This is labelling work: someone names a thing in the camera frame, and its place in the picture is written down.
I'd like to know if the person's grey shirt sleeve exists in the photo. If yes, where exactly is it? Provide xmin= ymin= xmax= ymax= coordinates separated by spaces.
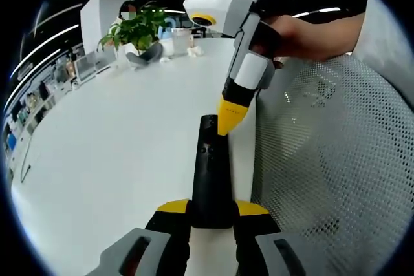
xmin=351 ymin=0 xmax=413 ymax=109

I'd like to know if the dark round plant pot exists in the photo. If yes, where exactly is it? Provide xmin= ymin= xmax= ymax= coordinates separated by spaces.
xmin=124 ymin=43 xmax=164 ymax=67

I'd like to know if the clear plastic jar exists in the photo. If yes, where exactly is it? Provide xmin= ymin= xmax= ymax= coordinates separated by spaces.
xmin=171 ymin=28 xmax=192 ymax=56

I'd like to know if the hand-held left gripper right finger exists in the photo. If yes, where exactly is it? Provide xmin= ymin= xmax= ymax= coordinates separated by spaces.
xmin=233 ymin=200 xmax=308 ymax=276

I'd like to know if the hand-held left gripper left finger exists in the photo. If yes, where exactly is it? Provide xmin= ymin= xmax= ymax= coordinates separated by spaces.
xmin=85 ymin=198 xmax=191 ymax=276

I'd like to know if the green leafy plant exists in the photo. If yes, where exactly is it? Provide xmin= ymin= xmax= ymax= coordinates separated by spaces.
xmin=98 ymin=0 xmax=169 ymax=58

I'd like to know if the shelf of small items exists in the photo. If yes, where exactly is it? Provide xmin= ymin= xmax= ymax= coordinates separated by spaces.
xmin=2 ymin=59 xmax=78 ymax=164

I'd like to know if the person's right hand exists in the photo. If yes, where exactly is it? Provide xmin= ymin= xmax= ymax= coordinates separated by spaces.
xmin=258 ymin=14 xmax=328 ymax=70

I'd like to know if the white square pillar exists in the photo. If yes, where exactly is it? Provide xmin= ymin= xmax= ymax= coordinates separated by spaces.
xmin=80 ymin=0 xmax=136 ymax=60

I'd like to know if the white boxy appliance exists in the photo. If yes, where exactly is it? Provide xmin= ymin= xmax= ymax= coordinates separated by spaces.
xmin=74 ymin=52 xmax=113 ymax=82

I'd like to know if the grey cable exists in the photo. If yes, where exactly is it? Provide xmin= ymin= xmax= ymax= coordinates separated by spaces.
xmin=19 ymin=133 xmax=34 ymax=184

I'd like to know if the crumpled white tissue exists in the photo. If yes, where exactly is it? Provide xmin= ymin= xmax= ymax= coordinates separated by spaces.
xmin=186 ymin=45 xmax=205 ymax=58

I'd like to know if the black remote control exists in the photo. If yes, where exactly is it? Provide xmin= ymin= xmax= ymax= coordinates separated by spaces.
xmin=190 ymin=114 xmax=234 ymax=229

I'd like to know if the white mesh office chair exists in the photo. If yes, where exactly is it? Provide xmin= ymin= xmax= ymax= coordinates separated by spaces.
xmin=251 ymin=52 xmax=414 ymax=276

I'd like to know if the light blue handled container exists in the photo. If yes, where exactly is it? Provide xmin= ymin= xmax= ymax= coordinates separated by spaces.
xmin=157 ymin=17 xmax=177 ymax=51

